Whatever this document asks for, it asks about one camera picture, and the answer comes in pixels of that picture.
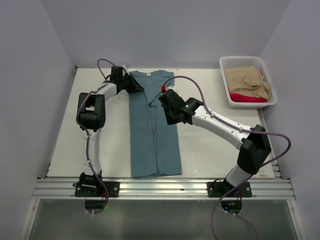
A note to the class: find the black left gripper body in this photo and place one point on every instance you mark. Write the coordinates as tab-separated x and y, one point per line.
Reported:
128	84

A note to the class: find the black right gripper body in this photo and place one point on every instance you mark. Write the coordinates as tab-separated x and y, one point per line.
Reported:
170	118

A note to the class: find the blue t shirt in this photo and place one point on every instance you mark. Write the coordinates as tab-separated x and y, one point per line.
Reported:
154	144

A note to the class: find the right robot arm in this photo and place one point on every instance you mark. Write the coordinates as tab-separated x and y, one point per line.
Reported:
253	148

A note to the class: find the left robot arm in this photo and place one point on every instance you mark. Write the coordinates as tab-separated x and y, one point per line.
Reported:
91	118

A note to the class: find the red t shirt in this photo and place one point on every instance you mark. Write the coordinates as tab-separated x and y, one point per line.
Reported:
246	99

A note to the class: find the white plastic laundry basket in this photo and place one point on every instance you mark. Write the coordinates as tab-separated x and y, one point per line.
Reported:
240	61

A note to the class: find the beige t shirt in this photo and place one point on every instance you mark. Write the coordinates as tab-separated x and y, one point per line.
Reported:
247	81

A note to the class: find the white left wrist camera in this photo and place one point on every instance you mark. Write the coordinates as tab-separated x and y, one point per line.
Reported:
125	68

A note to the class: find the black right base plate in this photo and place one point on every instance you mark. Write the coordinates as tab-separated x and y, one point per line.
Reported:
217	188

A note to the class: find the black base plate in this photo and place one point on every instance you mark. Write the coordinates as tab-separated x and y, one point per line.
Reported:
217	188
88	191

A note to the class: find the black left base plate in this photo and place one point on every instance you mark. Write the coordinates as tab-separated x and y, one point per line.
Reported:
88	191

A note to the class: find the aluminium mounting rail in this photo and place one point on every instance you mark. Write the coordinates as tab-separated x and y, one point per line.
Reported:
205	158

